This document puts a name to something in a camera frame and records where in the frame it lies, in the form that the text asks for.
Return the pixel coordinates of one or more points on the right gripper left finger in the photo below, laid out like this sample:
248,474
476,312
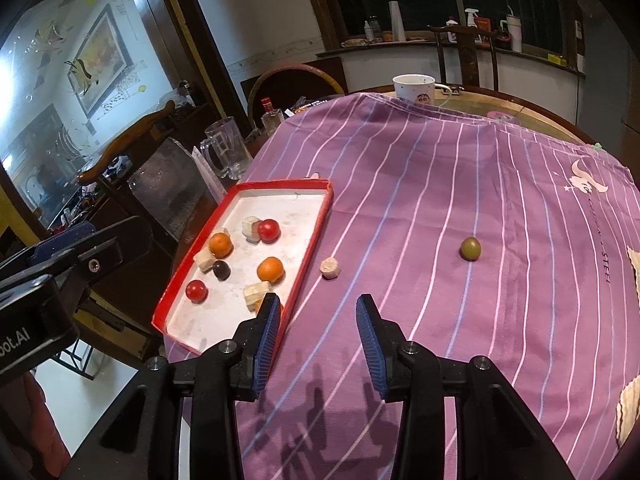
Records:
138,436

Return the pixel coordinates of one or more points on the wooden armchair left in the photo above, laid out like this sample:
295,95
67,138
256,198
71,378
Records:
118,146

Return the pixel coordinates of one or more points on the white cartoon mug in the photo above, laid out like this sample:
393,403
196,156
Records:
418,88

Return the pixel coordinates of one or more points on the glass liquor bottle red cap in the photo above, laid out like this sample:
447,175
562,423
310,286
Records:
272,117

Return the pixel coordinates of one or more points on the white paper roll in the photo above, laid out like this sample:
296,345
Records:
398,29

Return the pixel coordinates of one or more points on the dark purple plum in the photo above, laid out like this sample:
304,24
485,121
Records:
221,270

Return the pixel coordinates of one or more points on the green olive fruit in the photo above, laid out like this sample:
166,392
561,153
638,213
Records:
470,249

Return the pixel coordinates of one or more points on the white tumbler cup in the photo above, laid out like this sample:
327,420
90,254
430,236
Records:
513,26

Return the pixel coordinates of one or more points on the cream knitted cloth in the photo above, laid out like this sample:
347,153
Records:
627,408

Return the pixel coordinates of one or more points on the glass beer mug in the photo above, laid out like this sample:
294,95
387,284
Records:
224,149

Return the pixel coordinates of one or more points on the red rimmed white tray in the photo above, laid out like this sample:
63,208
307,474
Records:
300,206

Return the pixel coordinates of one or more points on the small orange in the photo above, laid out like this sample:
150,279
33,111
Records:
220,245

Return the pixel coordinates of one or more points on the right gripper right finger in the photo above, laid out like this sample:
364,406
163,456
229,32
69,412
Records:
498,436

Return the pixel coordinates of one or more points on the large white chunk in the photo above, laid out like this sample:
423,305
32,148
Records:
254,295

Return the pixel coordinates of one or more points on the large red tomato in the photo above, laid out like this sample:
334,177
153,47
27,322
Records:
268,231

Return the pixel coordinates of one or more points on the dark wooden chair far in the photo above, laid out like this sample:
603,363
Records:
467,53

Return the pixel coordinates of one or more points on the small red tomato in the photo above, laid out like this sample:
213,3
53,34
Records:
196,291

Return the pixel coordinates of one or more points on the grey textured cushion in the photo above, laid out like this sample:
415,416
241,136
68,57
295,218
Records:
168,185

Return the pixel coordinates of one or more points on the wooden chair round back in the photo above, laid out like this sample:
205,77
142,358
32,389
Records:
287,84

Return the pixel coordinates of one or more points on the large orange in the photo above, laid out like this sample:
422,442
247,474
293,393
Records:
270,270

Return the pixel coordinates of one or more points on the framed fish painting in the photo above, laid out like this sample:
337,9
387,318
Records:
100,63

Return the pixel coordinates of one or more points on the small round white chunk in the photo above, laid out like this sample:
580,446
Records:
330,268

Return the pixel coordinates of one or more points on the purple striped tablecloth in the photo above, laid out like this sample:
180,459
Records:
545,300

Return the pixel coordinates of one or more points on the white spray bottle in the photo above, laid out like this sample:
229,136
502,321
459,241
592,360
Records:
471,16

